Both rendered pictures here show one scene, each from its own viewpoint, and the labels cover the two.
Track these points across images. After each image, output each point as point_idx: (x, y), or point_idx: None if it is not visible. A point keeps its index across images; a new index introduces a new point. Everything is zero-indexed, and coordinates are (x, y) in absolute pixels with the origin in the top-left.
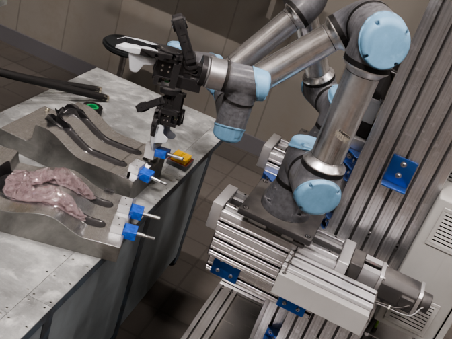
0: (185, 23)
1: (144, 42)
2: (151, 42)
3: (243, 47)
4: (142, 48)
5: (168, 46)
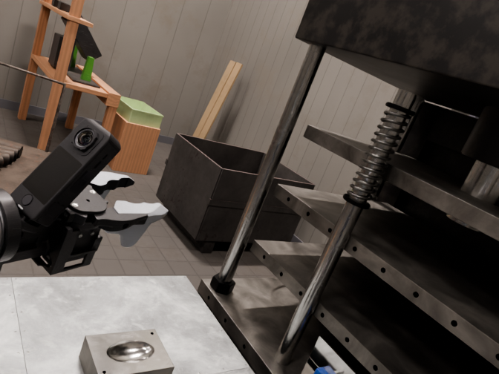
0: (77, 131)
1: (129, 202)
2: (128, 211)
3: None
4: (99, 172)
5: (96, 207)
